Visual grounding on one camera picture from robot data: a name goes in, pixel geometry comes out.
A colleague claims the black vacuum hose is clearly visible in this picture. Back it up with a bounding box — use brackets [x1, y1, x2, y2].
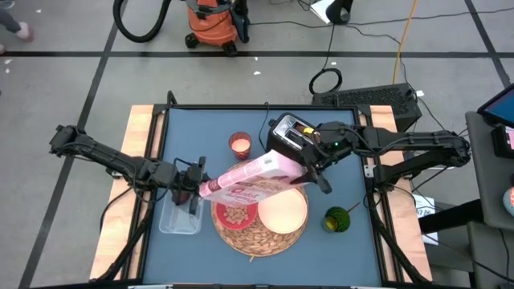
[112, 0, 174, 44]

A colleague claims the black monitor screen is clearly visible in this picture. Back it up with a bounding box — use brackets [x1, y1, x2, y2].
[476, 83, 514, 130]

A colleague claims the black chrome two-slot toaster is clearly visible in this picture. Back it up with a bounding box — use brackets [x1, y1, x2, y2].
[266, 112, 323, 162]

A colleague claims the green ribbed glass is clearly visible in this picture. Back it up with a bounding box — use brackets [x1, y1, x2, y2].
[320, 206, 352, 234]

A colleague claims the clear plastic container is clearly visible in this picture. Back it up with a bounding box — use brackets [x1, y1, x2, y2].
[158, 178, 206, 236]

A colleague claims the small black screen device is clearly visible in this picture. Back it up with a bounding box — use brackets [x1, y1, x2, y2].
[491, 124, 514, 160]

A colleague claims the coral red bowl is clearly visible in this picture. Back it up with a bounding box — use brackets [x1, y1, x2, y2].
[214, 199, 259, 231]

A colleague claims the pink strawberry yogurt cereal box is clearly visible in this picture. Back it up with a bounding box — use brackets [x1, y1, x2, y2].
[198, 149, 311, 209]

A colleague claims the cereal rings heap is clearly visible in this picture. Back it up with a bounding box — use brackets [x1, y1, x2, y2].
[222, 205, 251, 226]

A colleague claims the orange shop vacuum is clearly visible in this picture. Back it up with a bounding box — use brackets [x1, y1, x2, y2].
[183, 0, 251, 58]

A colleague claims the yellow hanging cable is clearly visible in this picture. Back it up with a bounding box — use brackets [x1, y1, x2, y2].
[391, 0, 419, 86]

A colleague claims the white printed paper sheet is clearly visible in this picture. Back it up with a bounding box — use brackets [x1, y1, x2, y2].
[412, 193, 439, 246]

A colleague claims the wooden table side board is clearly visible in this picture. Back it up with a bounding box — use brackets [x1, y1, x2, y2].
[368, 104, 434, 283]
[89, 104, 166, 281]

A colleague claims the grey side desk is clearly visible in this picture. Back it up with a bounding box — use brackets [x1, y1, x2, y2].
[464, 111, 514, 289]

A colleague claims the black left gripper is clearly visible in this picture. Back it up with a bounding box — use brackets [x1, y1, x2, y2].
[170, 156, 209, 216]

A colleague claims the black coiled cable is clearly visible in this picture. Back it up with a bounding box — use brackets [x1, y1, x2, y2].
[308, 22, 345, 96]

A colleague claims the black toaster power cord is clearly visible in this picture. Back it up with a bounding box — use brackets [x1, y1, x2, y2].
[258, 101, 271, 153]

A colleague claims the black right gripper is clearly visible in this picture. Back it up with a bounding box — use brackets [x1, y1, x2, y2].
[300, 122, 353, 197]

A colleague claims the round woven straw placemat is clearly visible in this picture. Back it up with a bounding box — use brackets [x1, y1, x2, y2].
[210, 160, 311, 258]

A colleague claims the black aluminium table frame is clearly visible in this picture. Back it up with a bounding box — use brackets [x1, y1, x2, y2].
[94, 90, 434, 289]

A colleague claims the person's leg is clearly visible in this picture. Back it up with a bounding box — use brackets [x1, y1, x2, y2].
[0, 9, 22, 35]

